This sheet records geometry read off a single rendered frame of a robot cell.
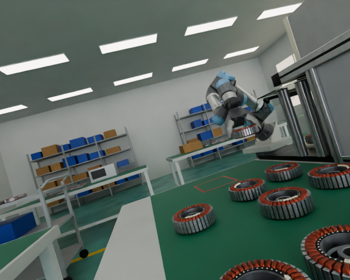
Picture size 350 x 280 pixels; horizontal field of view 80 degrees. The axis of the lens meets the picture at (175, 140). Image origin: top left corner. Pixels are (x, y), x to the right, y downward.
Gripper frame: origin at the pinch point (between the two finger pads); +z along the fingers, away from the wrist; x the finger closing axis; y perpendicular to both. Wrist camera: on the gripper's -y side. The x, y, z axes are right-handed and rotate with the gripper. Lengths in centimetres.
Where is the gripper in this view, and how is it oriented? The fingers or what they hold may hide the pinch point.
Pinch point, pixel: (245, 132)
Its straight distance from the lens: 94.9
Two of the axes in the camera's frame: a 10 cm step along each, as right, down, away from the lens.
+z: 1.7, 8.1, -5.6
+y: 2.9, 5.0, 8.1
